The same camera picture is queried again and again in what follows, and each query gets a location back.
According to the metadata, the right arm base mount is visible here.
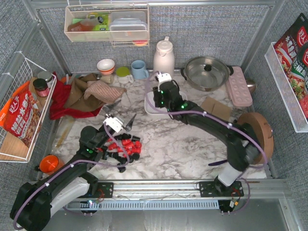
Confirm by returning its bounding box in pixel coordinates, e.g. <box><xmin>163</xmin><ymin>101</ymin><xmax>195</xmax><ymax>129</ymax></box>
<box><xmin>196</xmin><ymin>177</ymin><xmax>244</xmax><ymax>197</ymax></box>

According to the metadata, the white orange striped bowl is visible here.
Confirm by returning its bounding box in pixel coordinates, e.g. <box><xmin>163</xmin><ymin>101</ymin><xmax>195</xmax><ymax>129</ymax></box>
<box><xmin>96</xmin><ymin>59</ymin><xmax>115</xmax><ymax>75</ymax></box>

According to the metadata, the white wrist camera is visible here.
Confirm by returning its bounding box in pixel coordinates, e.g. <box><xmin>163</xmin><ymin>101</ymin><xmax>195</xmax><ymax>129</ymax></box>
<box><xmin>103</xmin><ymin>114</ymin><xmax>123</xmax><ymax>132</ymax></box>
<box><xmin>154</xmin><ymin>71</ymin><xmax>172</xmax><ymax>84</ymax></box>

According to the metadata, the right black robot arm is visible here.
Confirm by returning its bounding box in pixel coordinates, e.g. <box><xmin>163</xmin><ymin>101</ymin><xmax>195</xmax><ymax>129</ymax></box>
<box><xmin>153</xmin><ymin>80</ymin><xmax>266</xmax><ymax>195</ymax></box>

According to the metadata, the white thermos jug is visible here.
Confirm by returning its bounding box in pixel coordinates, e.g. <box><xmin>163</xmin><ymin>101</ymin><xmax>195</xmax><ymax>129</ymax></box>
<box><xmin>153</xmin><ymin>36</ymin><xmax>175</xmax><ymax>77</ymax></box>

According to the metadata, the green lid white cup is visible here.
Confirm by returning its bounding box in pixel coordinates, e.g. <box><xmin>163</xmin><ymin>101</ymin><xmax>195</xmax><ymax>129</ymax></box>
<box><xmin>115</xmin><ymin>66</ymin><xmax>134</xmax><ymax>84</ymax></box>

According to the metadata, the brown cloth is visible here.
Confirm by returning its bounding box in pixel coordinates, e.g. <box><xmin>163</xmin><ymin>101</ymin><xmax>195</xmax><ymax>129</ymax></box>
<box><xmin>64</xmin><ymin>73</ymin><xmax>105</xmax><ymax>112</ymax></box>

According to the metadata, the pink striped cloth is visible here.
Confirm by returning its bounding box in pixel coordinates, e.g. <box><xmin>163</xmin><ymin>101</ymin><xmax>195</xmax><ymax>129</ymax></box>
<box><xmin>84</xmin><ymin>80</ymin><xmax>127</xmax><ymax>103</ymax></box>

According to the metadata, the pink egg tray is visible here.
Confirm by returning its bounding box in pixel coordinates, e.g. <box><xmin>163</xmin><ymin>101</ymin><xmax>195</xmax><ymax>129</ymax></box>
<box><xmin>226</xmin><ymin>66</ymin><xmax>253</xmax><ymax>107</ymax></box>

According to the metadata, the orange cup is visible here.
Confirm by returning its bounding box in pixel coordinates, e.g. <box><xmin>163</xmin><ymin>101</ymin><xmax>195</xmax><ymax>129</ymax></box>
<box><xmin>34</xmin><ymin>154</ymin><xmax>64</xmax><ymax>175</ymax></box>

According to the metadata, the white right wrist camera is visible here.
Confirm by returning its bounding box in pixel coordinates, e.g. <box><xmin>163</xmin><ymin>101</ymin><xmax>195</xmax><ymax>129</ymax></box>
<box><xmin>154</xmin><ymin>71</ymin><xmax>172</xmax><ymax>84</ymax></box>

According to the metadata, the white rectangular storage basket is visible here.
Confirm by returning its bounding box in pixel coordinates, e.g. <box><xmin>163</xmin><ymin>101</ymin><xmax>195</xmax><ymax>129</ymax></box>
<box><xmin>144</xmin><ymin>91</ymin><xmax>188</xmax><ymax>116</ymax></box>

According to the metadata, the blue mug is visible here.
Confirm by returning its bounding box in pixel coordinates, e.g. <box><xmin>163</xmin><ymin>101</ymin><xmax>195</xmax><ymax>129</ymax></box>
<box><xmin>131</xmin><ymin>60</ymin><xmax>149</xmax><ymax>80</ymax></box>

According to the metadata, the purple knife handle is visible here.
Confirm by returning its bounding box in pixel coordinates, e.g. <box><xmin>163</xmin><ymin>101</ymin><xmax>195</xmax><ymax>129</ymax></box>
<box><xmin>208</xmin><ymin>159</ymin><xmax>228</xmax><ymax>167</ymax></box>

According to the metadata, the brown cardboard piece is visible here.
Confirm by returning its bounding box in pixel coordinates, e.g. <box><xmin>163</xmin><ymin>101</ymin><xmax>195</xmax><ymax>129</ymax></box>
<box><xmin>201</xmin><ymin>97</ymin><xmax>231</xmax><ymax>121</ymax></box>

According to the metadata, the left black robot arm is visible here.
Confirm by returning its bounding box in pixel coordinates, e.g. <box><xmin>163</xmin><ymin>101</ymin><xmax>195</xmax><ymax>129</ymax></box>
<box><xmin>10</xmin><ymin>102</ymin><xmax>134</xmax><ymax>231</ymax></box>

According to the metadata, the clear plastic food container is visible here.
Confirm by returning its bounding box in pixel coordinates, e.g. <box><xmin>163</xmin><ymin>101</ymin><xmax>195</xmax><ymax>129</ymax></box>
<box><xmin>109</xmin><ymin>11</ymin><xmax>148</xmax><ymax>41</ymax></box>

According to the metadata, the steel pot with lid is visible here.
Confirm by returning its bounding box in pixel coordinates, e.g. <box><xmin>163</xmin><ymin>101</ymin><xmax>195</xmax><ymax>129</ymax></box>
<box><xmin>180</xmin><ymin>56</ymin><xmax>234</xmax><ymax>92</ymax></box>

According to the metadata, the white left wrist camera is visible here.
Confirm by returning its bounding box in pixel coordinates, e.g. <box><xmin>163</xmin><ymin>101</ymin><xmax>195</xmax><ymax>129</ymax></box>
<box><xmin>103</xmin><ymin>114</ymin><xmax>123</xmax><ymax>132</ymax></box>

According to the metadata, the red cloth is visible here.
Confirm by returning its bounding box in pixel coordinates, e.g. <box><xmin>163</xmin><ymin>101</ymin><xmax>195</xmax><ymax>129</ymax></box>
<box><xmin>50</xmin><ymin>80</ymin><xmax>102</xmax><ymax>120</ymax></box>

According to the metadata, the red seasoning packet left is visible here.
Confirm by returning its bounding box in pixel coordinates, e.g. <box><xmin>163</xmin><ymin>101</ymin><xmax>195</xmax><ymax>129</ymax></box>
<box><xmin>0</xmin><ymin>81</ymin><xmax>40</xmax><ymax>147</ymax></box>

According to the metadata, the silver lid jar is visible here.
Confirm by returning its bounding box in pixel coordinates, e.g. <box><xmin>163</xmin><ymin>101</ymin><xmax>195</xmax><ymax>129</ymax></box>
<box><xmin>38</xmin><ymin>71</ymin><xmax>53</xmax><ymax>89</ymax></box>

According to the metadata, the left white wire basket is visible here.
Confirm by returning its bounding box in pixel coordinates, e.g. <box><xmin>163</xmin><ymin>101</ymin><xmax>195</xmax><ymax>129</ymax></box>
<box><xmin>0</xmin><ymin>57</ymin><xmax>57</xmax><ymax>163</ymax></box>

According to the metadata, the dark lid jar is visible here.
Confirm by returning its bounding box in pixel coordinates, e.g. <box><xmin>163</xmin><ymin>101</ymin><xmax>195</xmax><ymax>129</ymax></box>
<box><xmin>33</xmin><ymin>78</ymin><xmax>50</xmax><ymax>97</ymax></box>

